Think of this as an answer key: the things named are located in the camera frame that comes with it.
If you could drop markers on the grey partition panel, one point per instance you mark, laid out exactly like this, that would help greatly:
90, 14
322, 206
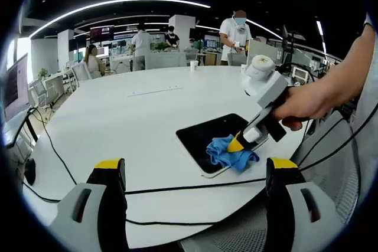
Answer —
257, 47

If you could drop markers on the person's grey shirt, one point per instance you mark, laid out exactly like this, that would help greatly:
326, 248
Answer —
367, 81

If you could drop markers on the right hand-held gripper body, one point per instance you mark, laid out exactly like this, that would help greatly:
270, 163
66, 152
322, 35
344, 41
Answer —
268, 88

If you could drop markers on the green potted plant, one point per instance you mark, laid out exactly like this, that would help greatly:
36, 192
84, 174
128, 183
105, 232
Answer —
43, 73
160, 47

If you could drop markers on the white office chair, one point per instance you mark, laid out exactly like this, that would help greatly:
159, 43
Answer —
79, 72
39, 92

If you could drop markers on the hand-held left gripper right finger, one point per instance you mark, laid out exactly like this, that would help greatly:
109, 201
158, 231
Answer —
298, 216

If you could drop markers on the black computer mouse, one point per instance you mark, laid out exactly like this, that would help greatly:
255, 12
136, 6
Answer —
30, 172

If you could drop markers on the white paper cup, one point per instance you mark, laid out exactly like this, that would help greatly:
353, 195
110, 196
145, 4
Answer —
244, 68
194, 65

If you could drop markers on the wall screen with red picture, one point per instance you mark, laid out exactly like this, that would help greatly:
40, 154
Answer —
102, 32

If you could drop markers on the computer monitor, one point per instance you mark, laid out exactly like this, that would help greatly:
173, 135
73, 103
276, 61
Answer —
16, 86

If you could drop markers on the person's right hand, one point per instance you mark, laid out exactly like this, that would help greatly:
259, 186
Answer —
304, 103

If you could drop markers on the grey mesh office chair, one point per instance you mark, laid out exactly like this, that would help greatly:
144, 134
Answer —
325, 157

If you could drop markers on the blue cleaning cloth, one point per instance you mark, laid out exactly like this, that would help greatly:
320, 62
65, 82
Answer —
236, 160

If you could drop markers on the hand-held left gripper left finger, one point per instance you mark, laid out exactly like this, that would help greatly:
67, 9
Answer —
88, 213

